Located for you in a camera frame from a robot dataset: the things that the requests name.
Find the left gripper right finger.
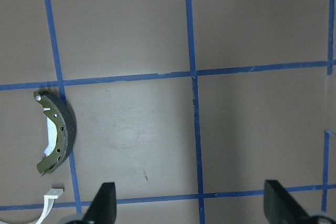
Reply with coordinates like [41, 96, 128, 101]
[264, 180, 310, 224]

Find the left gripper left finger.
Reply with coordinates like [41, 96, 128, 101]
[83, 182, 117, 224]

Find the olive green brake shoe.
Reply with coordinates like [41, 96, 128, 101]
[34, 90, 76, 175]

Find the white curved plastic bracket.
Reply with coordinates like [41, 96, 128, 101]
[1, 187, 64, 223]

